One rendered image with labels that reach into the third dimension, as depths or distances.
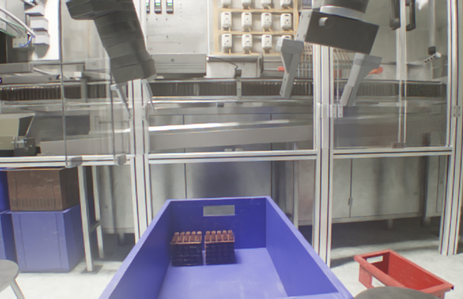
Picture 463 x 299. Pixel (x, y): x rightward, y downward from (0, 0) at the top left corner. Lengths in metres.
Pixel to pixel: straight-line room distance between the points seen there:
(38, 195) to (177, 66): 0.93
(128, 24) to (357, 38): 0.39
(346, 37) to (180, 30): 1.41
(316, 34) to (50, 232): 1.40
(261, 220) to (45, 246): 1.07
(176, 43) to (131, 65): 1.28
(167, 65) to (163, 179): 0.63
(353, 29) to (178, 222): 0.82
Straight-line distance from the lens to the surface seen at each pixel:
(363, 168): 1.69
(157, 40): 1.78
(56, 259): 1.53
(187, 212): 0.96
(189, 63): 1.30
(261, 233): 1.00
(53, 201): 1.42
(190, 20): 1.80
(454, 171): 1.65
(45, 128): 2.00
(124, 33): 0.47
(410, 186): 1.92
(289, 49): 0.46
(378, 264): 1.37
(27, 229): 1.54
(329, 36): 0.47
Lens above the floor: 0.69
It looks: 4 degrees down
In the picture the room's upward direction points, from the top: 1 degrees counter-clockwise
